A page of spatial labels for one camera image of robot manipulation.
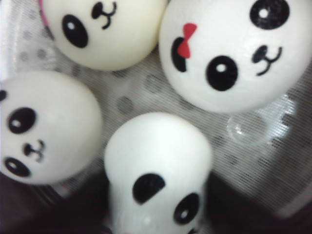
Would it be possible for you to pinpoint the white panda bun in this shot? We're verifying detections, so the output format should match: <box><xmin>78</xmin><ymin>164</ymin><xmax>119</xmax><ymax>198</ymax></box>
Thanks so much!
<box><xmin>0</xmin><ymin>71</ymin><xmax>103</xmax><ymax>185</ymax></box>
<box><xmin>159</xmin><ymin>0</ymin><xmax>312</xmax><ymax>113</ymax></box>
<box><xmin>38</xmin><ymin>0</ymin><xmax>169</xmax><ymax>71</ymax></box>
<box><xmin>104</xmin><ymin>112</ymin><xmax>213</xmax><ymax>234</ymax></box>

